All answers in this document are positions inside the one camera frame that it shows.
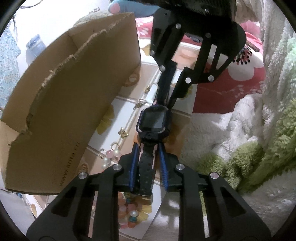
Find black pink smartwatch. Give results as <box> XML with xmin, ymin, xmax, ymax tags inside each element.
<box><xmin>129</xmin><ymin>91</ymin><xmax>171</xmax><ymax>196</ymax></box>

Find patterned table mat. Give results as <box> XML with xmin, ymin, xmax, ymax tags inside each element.
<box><xmin>23</xmin><ymin>44</ymin><xmax>202</xmax><ymax>240</ymax></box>

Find red floral blanket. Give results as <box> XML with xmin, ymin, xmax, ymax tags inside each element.
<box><xmin>135</xmin><ymin>16</ymin><xmax>266</xmax><ymax>115</ymax></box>

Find pearl drop earring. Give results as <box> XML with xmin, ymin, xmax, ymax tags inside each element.
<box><xmin>99</xmin><ymin>149</ymin><xmax>111</xmax><ymax>170</ymax></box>

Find pink bead earring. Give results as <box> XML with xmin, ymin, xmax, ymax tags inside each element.
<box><xmin>106</xmin><ymin>142</ymin><xmax>121</xmax><ymax>159</ymax></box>

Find small gold earring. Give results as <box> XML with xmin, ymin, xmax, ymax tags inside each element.
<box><xmin>144</xmin><ymin>83</ymin><xmax>158</xmax><ymax>94</ymax></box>

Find white green fluffy blanket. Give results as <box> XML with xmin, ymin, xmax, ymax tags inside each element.
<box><xmin>180</xmin><ymin>1</ymin><xmax>295</xmax><ymax>240</ymax></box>

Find silver tassel earring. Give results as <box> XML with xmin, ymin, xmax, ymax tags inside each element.
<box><xmin>133</xmin><ymin>98</ymin><xmax>148</xmax><ymax>109</ymax></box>

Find gold butterfly earring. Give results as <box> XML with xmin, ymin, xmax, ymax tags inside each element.
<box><xmin>118</xmin><ymin>127</ymin><xmax>129</xmax><ymax>139</ymax></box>

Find brown cardboard box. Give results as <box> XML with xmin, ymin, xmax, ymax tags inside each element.
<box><xmin>1</xmin><ymin>13</ymin><xmax>141</xmax><ymax>195</ymax></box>

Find blue water jug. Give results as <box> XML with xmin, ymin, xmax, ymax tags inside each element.
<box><xmin>26</xmin><ymin>34</ymin><xmax>47</xmax><ymax>66</ymax></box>

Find teal patterned curtain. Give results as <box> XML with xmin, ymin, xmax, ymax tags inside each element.
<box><xmin>0</xmin><ymin>28</ymin><xmax>21</xmax><ymax>108</ymax></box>

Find colourful bead bracelet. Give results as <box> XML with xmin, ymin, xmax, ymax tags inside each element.
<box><xmin>118</xmin><ymin>192</ymin><xmax>145</xmax><ymax>230</ymax></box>

